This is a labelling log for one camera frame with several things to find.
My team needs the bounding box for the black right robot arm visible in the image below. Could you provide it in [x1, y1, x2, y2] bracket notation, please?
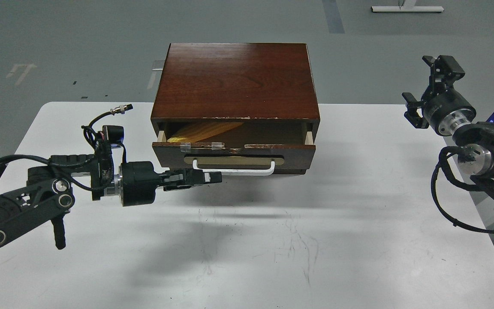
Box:
[402, 55, 494, 235]

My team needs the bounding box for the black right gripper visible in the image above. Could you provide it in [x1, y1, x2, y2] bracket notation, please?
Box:
[402, 55, 476, 136]

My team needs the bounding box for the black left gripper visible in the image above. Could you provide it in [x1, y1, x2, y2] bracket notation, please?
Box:
[120, 161, 222, 207]

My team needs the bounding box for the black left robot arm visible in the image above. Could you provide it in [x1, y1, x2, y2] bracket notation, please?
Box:
[0, 104, 222, 250]

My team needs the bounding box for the wooden drawer with white handle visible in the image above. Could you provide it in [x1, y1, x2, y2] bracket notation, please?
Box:
[152, 121, 319, 175]

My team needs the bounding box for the white desk foot bar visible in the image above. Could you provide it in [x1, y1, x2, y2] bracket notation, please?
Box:
[370, 0, 445, 13]

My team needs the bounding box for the yellow corn cob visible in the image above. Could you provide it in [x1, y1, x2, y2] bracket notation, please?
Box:
[167, 122, 243, 143]

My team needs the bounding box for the dark wooden cabinet box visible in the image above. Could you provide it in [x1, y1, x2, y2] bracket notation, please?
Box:
[151, 42, 321, 135]

